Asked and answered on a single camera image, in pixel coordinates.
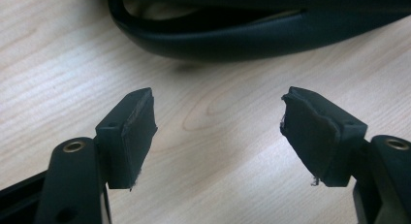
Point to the black shoe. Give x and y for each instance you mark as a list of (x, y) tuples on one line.
[(226, 43)]

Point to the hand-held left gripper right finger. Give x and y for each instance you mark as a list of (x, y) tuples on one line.
[(318, 136)]

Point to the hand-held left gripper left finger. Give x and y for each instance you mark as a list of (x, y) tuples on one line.
[(129, 143)]

